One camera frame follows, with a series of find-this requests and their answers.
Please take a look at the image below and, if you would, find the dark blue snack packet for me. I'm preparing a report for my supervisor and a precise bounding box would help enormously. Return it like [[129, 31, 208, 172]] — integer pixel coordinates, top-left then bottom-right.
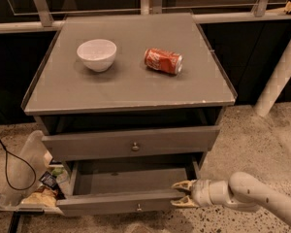
[[39, 171, 57, 189]]

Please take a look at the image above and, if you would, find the metal railing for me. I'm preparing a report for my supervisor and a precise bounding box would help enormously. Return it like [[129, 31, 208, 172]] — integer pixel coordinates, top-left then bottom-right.
[[0, 0, 291, 34]]

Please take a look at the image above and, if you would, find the grey top drawer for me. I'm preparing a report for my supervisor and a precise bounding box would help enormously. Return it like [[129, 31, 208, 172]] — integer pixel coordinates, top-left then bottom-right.
[[43, 126, 219, 161]]

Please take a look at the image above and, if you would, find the grey drawer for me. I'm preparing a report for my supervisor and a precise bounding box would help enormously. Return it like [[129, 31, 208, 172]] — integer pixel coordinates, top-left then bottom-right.
[[57, 154, 199, 216], [43, 126, 219, 161]]

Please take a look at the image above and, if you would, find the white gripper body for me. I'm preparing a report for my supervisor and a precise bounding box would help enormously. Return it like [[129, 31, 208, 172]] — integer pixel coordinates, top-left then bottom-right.
[[191, 180, 213, 207]]

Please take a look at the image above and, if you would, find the white diagonal pole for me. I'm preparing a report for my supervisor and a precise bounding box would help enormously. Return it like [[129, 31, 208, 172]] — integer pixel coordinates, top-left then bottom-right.
[[254, 39, 291, 117]]

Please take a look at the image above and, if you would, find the white ceramic bowl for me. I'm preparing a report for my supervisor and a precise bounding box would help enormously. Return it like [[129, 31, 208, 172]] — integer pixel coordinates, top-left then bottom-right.
[[77, 39, 117, 72]]

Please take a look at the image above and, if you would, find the grey drawer cabinet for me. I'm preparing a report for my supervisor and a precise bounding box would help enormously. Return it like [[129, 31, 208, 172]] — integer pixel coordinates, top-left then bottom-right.
[[20, 13, 238, 167]]

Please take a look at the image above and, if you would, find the red soda can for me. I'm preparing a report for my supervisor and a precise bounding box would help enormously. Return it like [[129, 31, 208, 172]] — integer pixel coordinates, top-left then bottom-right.
[[144, 48, 183, 75]]

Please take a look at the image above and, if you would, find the clear plastic storage bin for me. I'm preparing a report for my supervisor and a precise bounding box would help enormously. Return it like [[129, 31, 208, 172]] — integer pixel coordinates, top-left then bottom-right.
[[0, 130, 71, 215]]

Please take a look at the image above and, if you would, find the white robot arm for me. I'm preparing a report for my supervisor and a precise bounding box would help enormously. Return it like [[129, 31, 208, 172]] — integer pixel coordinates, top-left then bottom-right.
[[171, 172, 291, 227]]

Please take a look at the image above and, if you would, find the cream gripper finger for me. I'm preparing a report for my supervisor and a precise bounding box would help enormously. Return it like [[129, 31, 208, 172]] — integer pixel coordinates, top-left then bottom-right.
[[172, 180, 196, 191], [171, 195, 198, 208]]

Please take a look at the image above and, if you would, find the yellow snack bag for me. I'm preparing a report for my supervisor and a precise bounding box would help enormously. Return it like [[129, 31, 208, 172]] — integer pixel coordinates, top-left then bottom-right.
[[21, 186, 57, 207]]

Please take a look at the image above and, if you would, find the black cable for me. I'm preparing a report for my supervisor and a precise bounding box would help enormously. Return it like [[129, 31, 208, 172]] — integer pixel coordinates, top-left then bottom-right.
[[0, 126, 37, 191]]

